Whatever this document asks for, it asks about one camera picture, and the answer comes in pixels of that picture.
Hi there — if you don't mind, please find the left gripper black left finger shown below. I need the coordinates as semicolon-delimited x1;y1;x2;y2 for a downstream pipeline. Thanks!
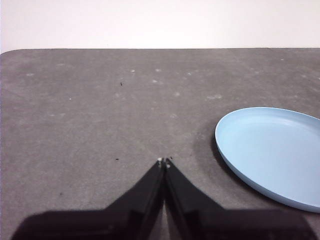
11;157;165;240

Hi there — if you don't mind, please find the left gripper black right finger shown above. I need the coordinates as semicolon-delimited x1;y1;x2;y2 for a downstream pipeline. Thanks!
164;158;316;240

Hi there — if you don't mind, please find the light blue round plate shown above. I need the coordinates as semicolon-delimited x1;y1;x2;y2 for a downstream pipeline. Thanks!
213;106;320;214

